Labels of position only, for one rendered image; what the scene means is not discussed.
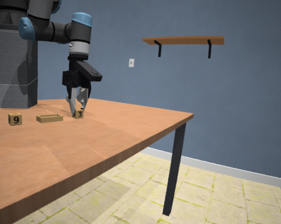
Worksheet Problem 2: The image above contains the tan shallow rectangular tray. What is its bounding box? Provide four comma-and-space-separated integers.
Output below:
37, 114, 63, 123

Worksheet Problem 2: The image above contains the tan cube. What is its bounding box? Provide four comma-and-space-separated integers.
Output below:
72, 109, 83, 119
8, 113, 22, 126

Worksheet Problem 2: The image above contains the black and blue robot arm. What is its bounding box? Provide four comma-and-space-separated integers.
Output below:
0, 0, 102, 81

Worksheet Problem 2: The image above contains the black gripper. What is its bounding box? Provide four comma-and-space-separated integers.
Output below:
62, 53, 91, 115

